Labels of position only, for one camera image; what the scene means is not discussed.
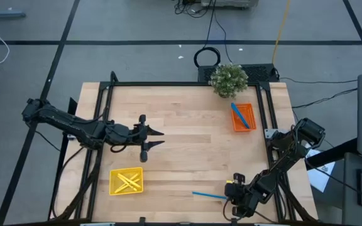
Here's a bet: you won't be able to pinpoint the potted green plant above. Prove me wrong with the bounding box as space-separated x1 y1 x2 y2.
208 63 250 99

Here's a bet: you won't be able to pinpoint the white paper sheet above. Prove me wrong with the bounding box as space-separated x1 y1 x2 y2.
305 147 336 193

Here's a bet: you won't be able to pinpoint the tangled black cables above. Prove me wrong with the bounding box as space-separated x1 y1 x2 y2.
173 0 215 19

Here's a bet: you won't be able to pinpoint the yellow plastic basket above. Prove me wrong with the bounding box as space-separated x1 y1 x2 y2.
108 166 145 196

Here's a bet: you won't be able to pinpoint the black slanted bar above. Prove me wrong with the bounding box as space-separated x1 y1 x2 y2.
305 137 359 171

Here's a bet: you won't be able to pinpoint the grey table foot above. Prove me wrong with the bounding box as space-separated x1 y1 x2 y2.
0 0 27 19

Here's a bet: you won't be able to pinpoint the black floor cable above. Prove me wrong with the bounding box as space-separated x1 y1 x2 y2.
292 89 359 110
280 77 359 85
214 15 234 65

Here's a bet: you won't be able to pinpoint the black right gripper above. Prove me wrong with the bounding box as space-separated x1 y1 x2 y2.
224 171 258 218

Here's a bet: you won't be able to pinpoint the black perforated box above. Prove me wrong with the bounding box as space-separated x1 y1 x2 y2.
197 63 280 84

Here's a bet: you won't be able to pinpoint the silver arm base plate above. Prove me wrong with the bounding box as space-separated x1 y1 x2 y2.
264 127 290 139

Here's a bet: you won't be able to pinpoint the orange plastic basket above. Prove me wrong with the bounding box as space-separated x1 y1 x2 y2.
230 102 258 132

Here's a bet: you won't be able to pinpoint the grey box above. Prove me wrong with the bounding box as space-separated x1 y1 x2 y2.
200 0 260 9

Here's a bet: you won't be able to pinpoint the yellow cable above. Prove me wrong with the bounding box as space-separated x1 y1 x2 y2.
271 0 292 67

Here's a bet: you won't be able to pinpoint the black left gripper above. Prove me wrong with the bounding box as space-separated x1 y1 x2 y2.
127 114 167 163

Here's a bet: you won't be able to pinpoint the coiled black cable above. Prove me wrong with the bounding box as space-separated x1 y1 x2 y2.
194 46 222 68

